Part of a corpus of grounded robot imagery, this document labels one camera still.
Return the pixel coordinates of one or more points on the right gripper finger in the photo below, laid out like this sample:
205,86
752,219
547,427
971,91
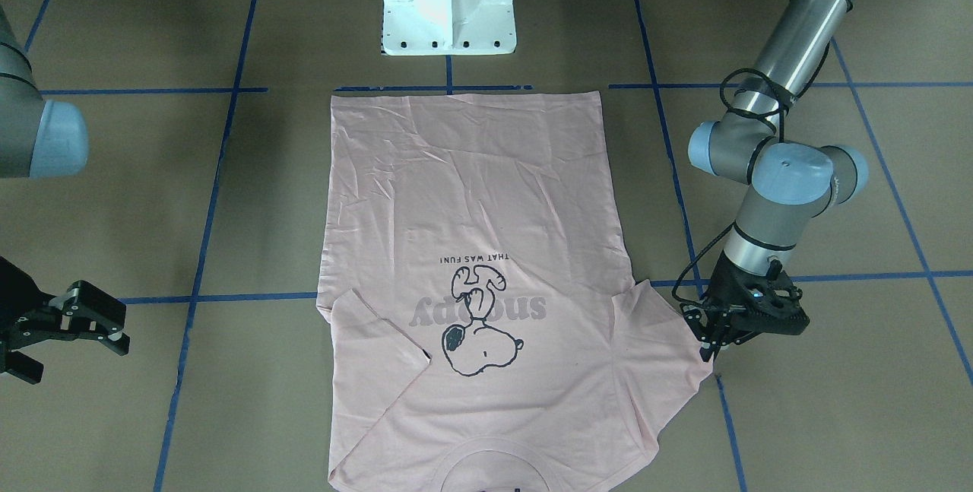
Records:
84,312
22,367

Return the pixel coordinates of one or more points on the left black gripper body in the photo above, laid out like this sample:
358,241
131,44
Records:
723,296

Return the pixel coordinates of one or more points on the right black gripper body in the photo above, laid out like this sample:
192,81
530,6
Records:
17,302

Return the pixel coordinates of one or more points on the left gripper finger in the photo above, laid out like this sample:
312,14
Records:
706,323
733,329

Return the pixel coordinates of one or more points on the pink Snoopy t-shirt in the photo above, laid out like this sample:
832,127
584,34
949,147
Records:
487,332

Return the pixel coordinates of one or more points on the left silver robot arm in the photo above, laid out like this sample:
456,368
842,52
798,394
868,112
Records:
788,183

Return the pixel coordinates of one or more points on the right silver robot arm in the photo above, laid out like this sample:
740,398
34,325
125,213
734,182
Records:
43,138

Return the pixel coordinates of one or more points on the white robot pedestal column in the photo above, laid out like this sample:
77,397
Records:
448,27

